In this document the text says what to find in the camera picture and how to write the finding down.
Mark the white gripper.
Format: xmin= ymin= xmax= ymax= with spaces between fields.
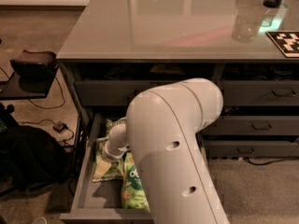
xmin=93 ymin=137 xmax=129 ymax=179

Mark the green jalapeno chip bag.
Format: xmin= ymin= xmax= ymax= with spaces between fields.
xmin=93 ymin=141 xmax=123 ymax=182
xmin=106 ymin=119 xmax=126 ymax=136

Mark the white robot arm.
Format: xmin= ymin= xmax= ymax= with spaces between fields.
xmin=103 ymin=78 xmax=230 ymax=224

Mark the open grey middle drawer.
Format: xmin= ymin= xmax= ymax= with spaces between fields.
xmin=60 ymin=113 xmax=155 ymax=224

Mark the front green dang chip bag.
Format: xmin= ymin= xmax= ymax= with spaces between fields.
xmin=121 ymin=152 xmax=150 ymax=210

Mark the grey top left drawer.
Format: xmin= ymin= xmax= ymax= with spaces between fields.
xmin=74 ymin=80 xmax=173 ymax=106

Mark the grey bottom right drawer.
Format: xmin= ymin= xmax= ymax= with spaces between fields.
xmin=204 ymin=140 xmax=299 ymax=158

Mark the grey middle right drawer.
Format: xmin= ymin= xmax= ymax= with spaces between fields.
xmin=202 ymin=116 xmax=299 ymax=136

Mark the grey top right drawer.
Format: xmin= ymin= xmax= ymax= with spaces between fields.
xmin=217 ymin=80 xmax=299 ymax=106

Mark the black power adapter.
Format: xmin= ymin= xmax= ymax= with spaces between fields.
xmin=52 ymin=121 xmax=66 ymax=133

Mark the black backpack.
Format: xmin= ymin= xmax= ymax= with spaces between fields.
xmin=0 ymin=126 xmax=67 ymax=190

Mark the grey sneaker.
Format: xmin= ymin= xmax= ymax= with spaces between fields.
xmin=32 ymin=217 xmax=48 ymax=224

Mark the black device on side table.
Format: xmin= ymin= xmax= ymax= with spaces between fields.
xmin=10 ymin=49 xmax=57 ymax=80

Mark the black white marker board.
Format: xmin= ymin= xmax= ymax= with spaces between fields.
xmin=266 ymin=31 xmax=299 ymax=58

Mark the black cable on floor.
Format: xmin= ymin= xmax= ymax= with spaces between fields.
xmin=27 ymin=68 xmax=67 ymax=110

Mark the grey cabinet frame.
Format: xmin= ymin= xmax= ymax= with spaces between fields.
xmin=61 ymin=60 xmax=299 ymax=120

